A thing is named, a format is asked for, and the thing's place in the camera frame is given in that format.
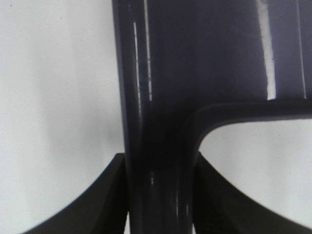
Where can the purple plastic dustpan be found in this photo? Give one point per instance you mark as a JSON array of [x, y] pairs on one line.
[[187, 67]]

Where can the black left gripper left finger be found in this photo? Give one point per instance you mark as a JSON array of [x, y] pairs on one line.
[[101, 209]]

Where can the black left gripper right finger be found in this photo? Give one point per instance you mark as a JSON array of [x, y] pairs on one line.
[[220, 208]]

